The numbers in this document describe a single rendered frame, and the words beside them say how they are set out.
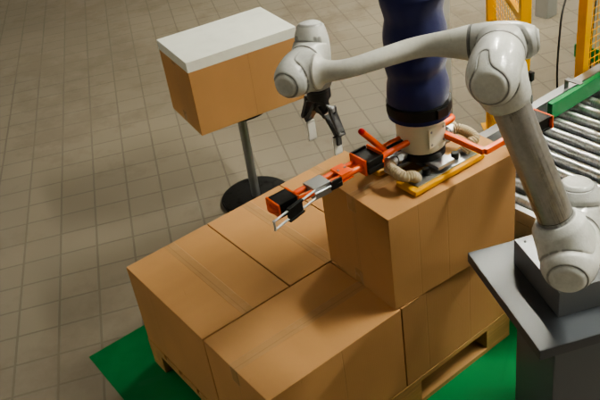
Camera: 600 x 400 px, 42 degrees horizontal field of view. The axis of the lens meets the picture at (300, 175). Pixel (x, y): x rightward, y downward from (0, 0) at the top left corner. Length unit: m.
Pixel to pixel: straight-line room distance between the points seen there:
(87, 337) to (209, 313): 1.06
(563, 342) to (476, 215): 0.66
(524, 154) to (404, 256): 0.77
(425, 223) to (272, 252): 0.74
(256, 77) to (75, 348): 1.57
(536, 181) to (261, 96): 2.13
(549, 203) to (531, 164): 0.13
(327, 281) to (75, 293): 1.62
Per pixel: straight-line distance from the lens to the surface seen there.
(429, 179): 2.75
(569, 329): 2.51
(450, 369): 3.38
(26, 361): 3.93
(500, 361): 3.44
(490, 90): 1.99
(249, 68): 3.95
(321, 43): 2.32
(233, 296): 3.03
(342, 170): 2.61
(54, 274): 4.39
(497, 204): 2.99
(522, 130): 2.10
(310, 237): 3.24
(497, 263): 2.73
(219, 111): 3.95
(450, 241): 2.88
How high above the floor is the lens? 2.48
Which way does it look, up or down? 32 degrees down
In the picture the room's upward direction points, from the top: 9 degrees counter-clockwise
